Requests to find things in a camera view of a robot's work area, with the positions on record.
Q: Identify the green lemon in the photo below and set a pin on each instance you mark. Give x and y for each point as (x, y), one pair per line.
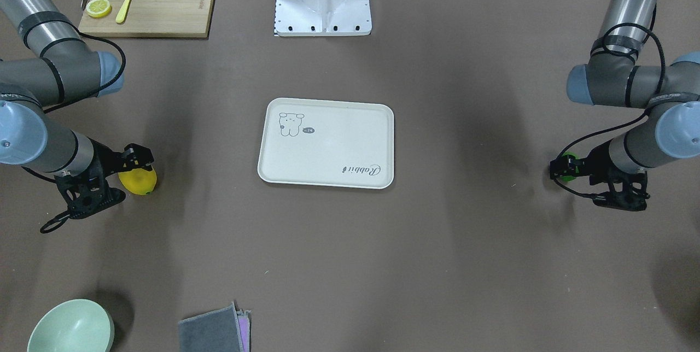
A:
(567, 167)

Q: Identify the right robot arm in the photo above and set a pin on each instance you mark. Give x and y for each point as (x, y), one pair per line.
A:
(63, 72)

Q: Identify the lemon slice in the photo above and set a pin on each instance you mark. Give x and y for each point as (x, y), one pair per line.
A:
(98, 8)

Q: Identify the yellow lemon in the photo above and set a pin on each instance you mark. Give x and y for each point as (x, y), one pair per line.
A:
(139, 181)

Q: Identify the white rabbit tray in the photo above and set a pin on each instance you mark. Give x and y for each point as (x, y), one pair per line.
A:
(327, 143)

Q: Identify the folded grey cloth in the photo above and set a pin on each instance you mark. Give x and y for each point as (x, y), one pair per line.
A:
(226, 329)

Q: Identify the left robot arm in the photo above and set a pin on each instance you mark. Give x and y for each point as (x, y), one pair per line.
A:
(627, 68)

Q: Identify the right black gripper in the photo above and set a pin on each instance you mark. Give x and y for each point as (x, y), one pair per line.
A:
(108, 159)

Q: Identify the yellow plastic knife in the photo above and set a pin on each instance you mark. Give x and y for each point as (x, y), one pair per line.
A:
(123, 12)

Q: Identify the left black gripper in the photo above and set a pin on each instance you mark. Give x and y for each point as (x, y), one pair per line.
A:
(595, 163)

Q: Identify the wooden cutting board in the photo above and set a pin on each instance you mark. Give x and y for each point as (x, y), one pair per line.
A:
(153, 19)

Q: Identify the mint green bowl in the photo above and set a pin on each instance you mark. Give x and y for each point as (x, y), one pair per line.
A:
(74, 325)

